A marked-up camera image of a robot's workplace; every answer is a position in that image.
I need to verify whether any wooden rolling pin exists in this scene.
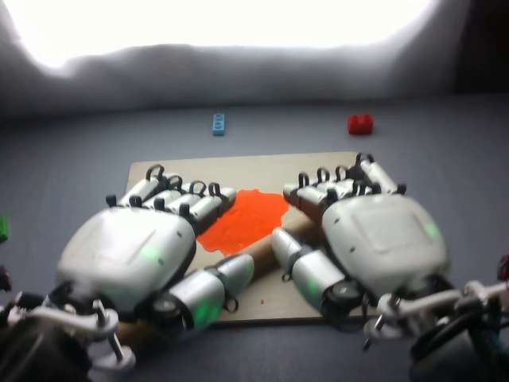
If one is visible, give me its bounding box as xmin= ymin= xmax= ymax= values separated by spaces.
xmin=117 ymin=209 xmax=325 ymax=353

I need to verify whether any light wooden board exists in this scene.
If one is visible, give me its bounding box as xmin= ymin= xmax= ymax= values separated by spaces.
xmin=126 ymin=150 xmax=383 ymax=327

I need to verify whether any orange flattened clay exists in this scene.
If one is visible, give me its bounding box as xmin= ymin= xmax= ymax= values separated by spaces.
xmin=196 ymin=189 xmax=291 ymax=258

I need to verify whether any light blue toy brick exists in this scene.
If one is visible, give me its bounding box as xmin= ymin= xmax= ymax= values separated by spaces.
xmin=212 ymin=112 xmax=231 ymax=137

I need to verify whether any red toy brick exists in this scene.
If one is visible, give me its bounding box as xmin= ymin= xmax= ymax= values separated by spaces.
xmin=347 ymin=113 xmax=375 ymax=136

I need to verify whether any grey table cloth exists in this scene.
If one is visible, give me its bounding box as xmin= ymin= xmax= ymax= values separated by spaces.
xmin=0 ymin=43 xmax=509 ymax=382

